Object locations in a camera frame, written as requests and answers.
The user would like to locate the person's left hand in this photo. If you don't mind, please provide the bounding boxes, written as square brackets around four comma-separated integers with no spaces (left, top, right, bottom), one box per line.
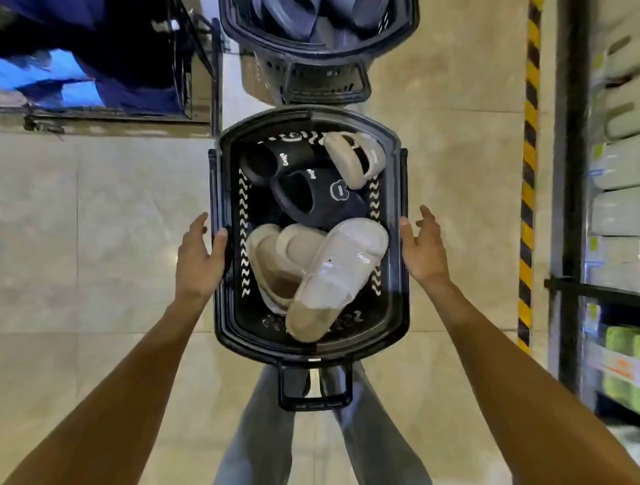
[175,212,230,303]

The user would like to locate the person's right hand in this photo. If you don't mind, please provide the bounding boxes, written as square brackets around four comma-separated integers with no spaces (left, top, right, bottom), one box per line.
[399,205,454,290]

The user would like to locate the black basket with wavy slots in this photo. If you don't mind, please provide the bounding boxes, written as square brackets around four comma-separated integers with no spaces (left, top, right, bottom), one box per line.
[209,105,411,412]

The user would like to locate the beige logo rubber slipper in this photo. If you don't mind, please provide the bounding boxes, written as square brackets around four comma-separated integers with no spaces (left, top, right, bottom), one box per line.
[285,217,390,344]
[245,223,329,316]

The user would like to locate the black logo rubber slipper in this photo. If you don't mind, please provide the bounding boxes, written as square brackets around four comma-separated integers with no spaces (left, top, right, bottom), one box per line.
[269,167,369,230]
[239,141,322,189]

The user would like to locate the beige logo slide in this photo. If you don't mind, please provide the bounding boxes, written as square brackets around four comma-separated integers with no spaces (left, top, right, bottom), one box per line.
[322,131,388,191]

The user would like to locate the person's right forearm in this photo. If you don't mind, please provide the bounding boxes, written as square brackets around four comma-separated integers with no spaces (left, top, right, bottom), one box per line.
[423,278,640,485]

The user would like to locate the person's left forearm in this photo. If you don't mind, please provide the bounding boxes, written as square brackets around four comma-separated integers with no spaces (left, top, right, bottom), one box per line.
[0,288,217,485]

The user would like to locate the person's light blue jeans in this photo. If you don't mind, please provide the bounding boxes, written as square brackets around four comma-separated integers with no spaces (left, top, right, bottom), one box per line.
[215,360,432,485]

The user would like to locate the black metal goods rack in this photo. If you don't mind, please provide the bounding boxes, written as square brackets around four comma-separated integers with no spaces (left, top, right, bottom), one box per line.
[543,0,640,430]

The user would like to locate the row of white tissue packs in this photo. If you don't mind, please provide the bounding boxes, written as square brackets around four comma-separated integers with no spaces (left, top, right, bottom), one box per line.
[585,27,640,296]

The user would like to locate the green wrapped packs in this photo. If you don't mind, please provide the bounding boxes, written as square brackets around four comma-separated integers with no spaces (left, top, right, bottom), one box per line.
[601,323,640,412]

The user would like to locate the pile of navy blue clothing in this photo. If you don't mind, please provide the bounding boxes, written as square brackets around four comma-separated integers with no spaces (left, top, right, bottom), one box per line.
[0,0,195,113]

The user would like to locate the black wire clothing cart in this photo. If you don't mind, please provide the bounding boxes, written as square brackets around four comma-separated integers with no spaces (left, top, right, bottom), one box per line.
[0,0,225,137]

